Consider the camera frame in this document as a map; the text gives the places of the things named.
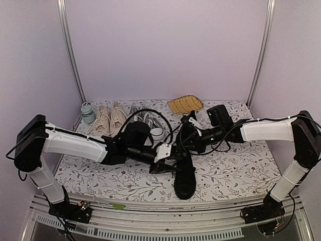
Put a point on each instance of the grey sneaker right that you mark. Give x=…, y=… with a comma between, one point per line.
x=156, y=130

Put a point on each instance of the green tape piece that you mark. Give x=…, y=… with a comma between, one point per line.
x=118, y=206

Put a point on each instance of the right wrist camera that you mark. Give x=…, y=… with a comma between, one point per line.
x=196, y=125

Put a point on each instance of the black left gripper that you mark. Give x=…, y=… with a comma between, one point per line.
x=161, y=167

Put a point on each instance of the aluminium front rail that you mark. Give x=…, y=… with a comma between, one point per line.
x=209, y=220

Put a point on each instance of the aluminium frame post left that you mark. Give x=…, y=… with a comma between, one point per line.
x=70, y=52

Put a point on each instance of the beige sneaker left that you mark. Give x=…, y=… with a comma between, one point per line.
x=102, y=125

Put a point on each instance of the woven bamboo tray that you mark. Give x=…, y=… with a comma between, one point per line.
x=185, y=104

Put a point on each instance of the beige sneaker right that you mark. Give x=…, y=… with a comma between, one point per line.
x=118, y=118

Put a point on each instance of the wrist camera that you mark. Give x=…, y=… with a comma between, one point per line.
x=163, y=151
x=196, y=125

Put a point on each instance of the black canvas sneaker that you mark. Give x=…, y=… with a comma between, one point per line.
x=186, y=131
x=185, y=180

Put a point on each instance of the black front canvas sneaker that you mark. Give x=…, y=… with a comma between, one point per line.
x=185, y=180

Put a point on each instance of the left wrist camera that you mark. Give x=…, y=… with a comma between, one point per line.
x=163, y=151

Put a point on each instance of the black rear canvas sneaker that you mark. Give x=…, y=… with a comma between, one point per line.
x=186, y=131

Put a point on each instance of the pale green small jar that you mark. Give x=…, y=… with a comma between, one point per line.
x=87, y=113

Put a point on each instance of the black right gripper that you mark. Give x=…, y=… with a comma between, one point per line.
x=197, y=146

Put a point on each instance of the aluminium frame post right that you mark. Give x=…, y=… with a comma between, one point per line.
x=262, y=52

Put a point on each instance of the aluminium frame post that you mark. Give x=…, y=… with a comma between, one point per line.
x=70, y=52
x=262, y=52

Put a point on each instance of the beige sneaker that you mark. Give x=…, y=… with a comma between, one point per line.
x=118, y=118
x=102, y=125

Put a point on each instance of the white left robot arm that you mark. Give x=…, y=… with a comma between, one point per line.
x=39, y=137

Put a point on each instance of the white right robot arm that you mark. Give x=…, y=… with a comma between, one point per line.
x=299, y=134

